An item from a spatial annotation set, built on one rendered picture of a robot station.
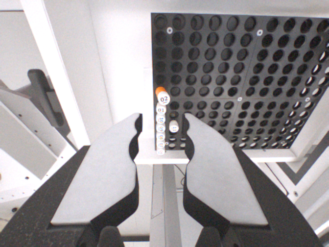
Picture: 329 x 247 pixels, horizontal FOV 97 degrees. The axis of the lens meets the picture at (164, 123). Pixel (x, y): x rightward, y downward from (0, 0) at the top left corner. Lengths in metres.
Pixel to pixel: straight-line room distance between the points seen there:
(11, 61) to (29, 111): 1.03
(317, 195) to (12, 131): 0.60
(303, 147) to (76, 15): 0.38
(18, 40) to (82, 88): 1.21
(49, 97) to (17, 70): 1.27
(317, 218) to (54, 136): 0.55
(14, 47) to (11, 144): 1.01
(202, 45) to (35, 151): 0.46
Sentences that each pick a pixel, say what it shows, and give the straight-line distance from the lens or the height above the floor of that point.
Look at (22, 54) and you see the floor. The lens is 1.41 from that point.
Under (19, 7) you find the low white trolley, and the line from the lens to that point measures 0.39.
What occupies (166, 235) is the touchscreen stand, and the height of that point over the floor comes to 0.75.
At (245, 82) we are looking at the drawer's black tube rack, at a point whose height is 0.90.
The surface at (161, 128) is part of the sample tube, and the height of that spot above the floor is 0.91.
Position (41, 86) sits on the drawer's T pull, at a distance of 0.22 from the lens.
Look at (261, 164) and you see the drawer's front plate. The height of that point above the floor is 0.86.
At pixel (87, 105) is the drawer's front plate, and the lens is 0.21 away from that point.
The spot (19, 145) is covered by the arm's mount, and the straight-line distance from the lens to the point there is 0.49.
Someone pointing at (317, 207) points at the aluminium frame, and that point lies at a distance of 0.34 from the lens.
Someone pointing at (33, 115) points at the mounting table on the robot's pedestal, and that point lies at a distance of 0.47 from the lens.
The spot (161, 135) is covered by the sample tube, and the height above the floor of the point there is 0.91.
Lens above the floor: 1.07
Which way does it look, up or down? 57 degrees down
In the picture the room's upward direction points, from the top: 177 degrees clockwise
